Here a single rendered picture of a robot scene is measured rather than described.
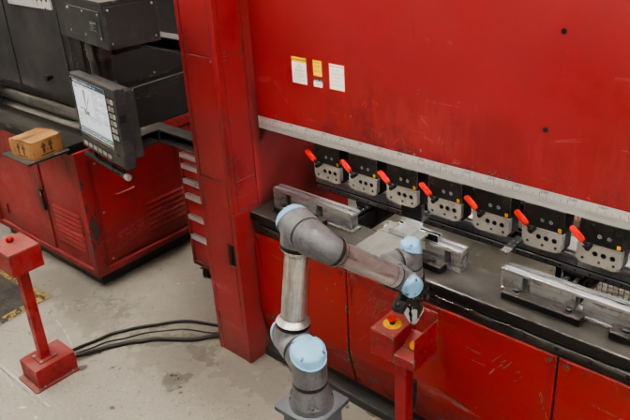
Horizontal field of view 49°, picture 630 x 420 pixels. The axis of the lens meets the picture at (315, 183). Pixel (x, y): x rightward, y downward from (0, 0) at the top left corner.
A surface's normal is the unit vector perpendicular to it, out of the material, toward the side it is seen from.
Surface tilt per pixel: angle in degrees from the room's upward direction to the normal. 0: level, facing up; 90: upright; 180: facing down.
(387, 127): 90
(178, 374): 0
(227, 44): 90
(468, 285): 0
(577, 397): 90
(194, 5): 90
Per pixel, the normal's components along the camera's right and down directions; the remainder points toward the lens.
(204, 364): -0.05, -0.91
